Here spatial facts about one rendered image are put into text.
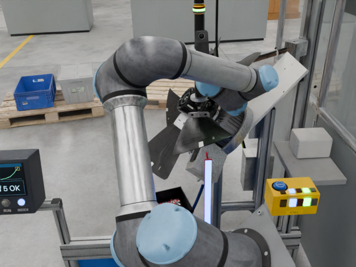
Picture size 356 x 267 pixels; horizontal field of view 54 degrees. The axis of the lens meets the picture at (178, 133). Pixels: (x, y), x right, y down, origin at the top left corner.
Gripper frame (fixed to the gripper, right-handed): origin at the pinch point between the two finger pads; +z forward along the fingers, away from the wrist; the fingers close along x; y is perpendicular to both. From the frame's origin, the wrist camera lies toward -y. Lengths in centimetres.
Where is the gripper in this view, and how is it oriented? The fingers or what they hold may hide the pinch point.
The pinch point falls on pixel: (198, 46)
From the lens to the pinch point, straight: 140.4
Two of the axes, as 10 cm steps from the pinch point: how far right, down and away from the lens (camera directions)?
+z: -0.4, -5.0, 8.7
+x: 10.0, -0.5, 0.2
